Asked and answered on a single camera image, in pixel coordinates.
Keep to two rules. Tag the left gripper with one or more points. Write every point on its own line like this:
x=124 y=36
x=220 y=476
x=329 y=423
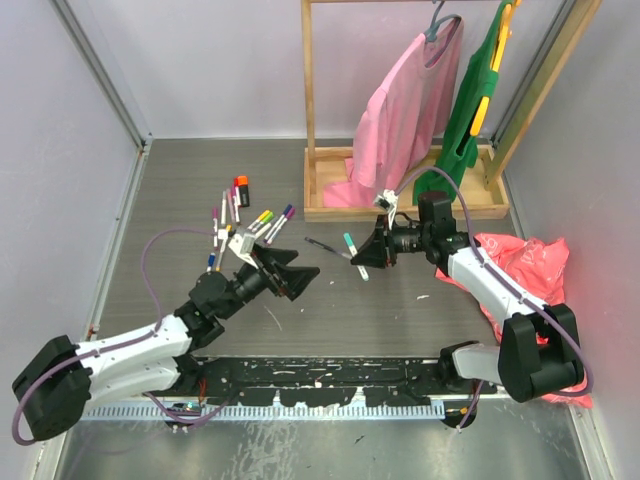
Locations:
x=290 y=279

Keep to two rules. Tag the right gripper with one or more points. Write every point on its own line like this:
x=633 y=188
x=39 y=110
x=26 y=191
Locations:
x=380 y=249

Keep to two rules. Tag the dark purple pen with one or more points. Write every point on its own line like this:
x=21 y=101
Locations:
x=328 y=248

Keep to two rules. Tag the blue cap white marker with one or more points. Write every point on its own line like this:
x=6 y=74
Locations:
x=286 y=209

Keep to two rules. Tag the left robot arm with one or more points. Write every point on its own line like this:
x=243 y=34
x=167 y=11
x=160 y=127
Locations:
x=65 y=380

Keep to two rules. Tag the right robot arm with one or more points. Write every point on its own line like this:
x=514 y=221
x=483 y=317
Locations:
x=539 y=343

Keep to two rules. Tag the orange cap white pen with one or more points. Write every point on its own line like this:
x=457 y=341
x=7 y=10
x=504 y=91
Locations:
x=222 y=237

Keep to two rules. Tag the pink white pen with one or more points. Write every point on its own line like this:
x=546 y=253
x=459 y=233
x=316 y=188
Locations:
x=231 y=206

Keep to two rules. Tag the blue band white pen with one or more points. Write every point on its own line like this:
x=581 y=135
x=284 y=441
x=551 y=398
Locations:
x=211 y=262

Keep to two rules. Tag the magenta cap white pen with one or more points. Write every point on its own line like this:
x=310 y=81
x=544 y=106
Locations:
x=215 y=227

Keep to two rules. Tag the grey white pen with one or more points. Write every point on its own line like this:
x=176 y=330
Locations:
x=223 y=209

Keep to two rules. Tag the purple cap white marker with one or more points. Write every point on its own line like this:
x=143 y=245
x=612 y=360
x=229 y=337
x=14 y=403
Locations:
x=279 y=226

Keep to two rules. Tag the yellow cap white marker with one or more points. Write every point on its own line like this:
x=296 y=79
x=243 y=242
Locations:
x=264 y=218

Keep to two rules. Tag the orange black highlighter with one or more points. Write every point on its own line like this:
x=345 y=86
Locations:
x=241 y=184

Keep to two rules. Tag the green t-shirt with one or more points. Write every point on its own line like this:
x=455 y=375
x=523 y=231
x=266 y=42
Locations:
x=459 y=148

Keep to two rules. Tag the pink t-shirt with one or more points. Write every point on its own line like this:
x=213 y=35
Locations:
x=411 y=106

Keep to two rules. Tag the red plastic bag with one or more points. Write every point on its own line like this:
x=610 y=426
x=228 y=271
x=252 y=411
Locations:
x=537 y=267

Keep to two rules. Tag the yellow hanger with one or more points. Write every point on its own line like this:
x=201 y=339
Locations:
x=503 y=34

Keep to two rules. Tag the grey hanger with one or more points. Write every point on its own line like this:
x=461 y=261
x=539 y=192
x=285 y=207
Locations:
x=437 y=25

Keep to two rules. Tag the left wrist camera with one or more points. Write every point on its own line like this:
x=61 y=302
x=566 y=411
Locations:
x=241 y=243

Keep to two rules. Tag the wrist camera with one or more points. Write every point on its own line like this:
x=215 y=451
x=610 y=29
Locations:
x=387 y=200
x=241 y=243

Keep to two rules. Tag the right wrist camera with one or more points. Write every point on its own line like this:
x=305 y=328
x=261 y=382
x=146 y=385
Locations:
x=387 y=200

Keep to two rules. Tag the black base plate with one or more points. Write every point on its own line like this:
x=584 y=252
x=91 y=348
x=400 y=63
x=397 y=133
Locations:
x=312 y=381

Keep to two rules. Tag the white slotted cable duct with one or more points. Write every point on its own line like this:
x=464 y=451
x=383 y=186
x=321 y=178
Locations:
x=146 y=411

